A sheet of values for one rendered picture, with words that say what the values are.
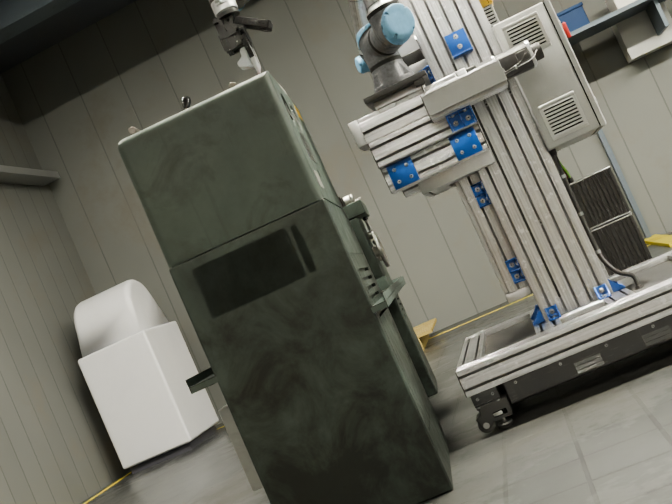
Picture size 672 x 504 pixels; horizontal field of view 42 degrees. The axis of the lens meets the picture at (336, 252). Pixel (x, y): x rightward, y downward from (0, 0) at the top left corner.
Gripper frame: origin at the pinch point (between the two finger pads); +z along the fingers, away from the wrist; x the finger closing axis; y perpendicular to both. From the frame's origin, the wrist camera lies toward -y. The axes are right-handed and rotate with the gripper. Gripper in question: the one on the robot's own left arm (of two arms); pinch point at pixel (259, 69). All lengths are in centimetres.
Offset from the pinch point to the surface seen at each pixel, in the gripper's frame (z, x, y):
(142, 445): 115, -365, 232
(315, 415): 100, 25, 22
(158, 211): 31, 26, 39
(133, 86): -168, -473, 156
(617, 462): 133, 57, -44
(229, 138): 20.9, 25.5, 12.9
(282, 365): 84, 25, 25
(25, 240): -71, -404, 271
